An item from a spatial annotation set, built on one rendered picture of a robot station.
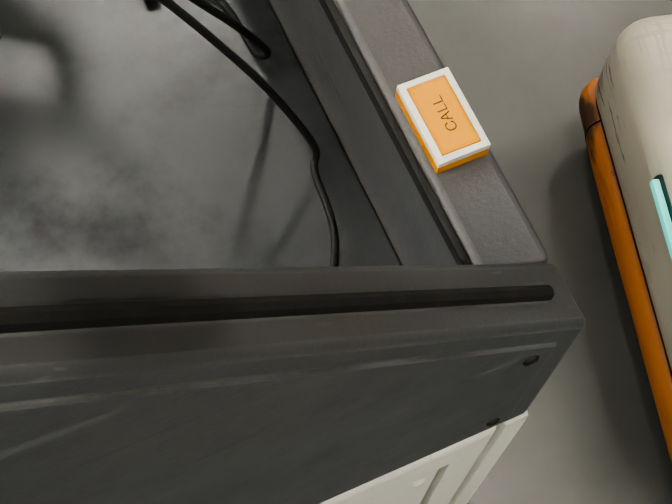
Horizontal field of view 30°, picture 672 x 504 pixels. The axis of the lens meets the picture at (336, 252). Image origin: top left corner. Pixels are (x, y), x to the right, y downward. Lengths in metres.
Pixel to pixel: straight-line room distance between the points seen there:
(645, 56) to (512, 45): 0.34
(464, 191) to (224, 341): 0.25
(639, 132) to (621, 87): 0.07
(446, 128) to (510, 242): 0.07
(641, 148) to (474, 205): 0.89
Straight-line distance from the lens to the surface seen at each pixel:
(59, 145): 0.79
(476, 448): 0.80
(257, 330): 0.44
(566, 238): 1.71
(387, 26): 0.69
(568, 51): 1.85
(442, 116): 0.65
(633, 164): 1.55
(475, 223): 0.64
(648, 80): 1.53
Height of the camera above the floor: 1.52
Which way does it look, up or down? 67 degrees down
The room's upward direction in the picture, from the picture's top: 7 degrees clockwise
